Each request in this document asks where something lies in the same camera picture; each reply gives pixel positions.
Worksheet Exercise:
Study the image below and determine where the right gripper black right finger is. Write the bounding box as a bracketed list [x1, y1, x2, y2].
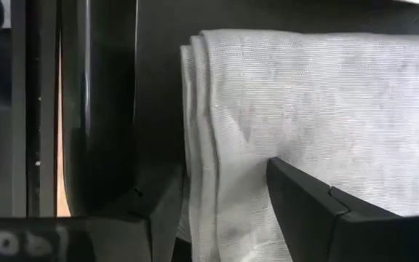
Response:
[266, 156, 419, 262]

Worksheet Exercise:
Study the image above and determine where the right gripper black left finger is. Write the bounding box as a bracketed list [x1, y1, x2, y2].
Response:
[0, 165, 187, 262]

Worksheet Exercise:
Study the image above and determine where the grey cloth napkin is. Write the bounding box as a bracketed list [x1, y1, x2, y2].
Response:
[175, 28, 419, 262]

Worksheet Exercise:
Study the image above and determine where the black plastic serving tray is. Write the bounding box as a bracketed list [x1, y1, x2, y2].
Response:
[60, 0, 419, 219]

